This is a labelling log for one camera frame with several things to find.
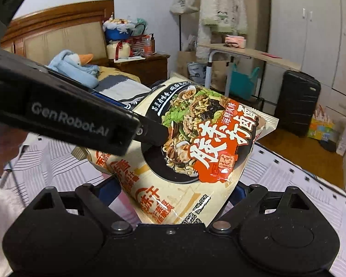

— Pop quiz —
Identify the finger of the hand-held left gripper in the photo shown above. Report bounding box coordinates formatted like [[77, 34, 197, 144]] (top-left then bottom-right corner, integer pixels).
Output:
[[89, 90, 133, 114], [135, 115, 171, 147]]

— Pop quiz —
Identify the black suitcase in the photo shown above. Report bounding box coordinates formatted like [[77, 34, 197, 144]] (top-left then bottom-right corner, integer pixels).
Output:
[[274, 70, 321, 137]]

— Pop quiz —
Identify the brown paper bag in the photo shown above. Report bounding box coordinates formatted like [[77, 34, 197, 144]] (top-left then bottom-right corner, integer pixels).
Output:
[[210, 60, 230, 91], [177, 50, 198, 78]]

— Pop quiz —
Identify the cream round box, red ribbon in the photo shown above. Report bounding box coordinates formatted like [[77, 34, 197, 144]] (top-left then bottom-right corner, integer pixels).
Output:
[[107, 41, 131, 60]]

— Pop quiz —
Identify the wooden nightstand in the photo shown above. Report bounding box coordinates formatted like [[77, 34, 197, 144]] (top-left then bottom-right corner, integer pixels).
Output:
[[109, 54, 171, 87]]

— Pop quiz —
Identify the white carton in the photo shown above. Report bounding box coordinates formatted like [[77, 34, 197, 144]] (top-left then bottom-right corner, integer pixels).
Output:
[[336, 120, 346, 156]]

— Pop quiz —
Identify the grey striped quilt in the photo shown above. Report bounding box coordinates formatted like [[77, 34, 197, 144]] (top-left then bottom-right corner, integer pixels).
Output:
[[95, 66, 150, 107]]

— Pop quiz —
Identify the white line-printed bed cover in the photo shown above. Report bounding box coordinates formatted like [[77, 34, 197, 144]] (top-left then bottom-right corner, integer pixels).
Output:
[[0, 134, 346, 277]]

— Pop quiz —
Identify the white printed plastic bag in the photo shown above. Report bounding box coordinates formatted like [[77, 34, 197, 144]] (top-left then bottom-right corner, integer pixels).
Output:
[[187, 62, 208, 85]]

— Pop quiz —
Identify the blue basket with white fluff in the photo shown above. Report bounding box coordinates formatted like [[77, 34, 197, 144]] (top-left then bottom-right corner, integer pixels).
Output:
[[102, 19, 147, 42]]

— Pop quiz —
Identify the wooden bed headboard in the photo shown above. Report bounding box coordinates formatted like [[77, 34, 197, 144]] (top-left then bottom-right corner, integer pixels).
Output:
[[0, 0, 115, 67]]

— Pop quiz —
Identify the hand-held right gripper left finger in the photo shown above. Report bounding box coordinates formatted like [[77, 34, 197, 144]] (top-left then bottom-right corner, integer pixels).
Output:
[[23, 176, 133, 235]]

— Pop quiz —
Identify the teal shopping bag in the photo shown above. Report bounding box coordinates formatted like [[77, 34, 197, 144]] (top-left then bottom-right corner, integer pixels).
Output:
[[229, 63, 260, 100]]

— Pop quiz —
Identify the cream instant noodle packet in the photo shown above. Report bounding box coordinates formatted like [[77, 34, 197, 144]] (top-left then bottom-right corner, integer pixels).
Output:
[[72, 72, 280, 228]]

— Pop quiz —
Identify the folding table with white frame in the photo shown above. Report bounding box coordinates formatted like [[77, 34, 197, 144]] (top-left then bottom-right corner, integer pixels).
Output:
[[197, 44, 302, 116]]

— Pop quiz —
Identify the colourful cartoon box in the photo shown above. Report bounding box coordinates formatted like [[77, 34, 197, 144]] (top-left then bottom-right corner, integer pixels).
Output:
[[307, 105, 335, 143]]

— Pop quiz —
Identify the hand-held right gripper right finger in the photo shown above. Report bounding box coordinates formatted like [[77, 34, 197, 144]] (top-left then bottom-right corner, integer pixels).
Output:
[[209, 182, 316, 234]]

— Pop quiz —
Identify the white wardrobe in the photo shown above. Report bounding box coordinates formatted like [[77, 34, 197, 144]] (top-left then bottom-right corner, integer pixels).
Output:
[[265, 0, 346, 156]]

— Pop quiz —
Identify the white fluffy hanging garment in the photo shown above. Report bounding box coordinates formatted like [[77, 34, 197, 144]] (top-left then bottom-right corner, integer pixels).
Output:
[[197, 0, 248, 60]]

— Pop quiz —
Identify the pink tissue box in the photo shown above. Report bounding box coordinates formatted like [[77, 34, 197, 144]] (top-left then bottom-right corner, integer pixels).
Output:
[[224, 35, 247, 48]]

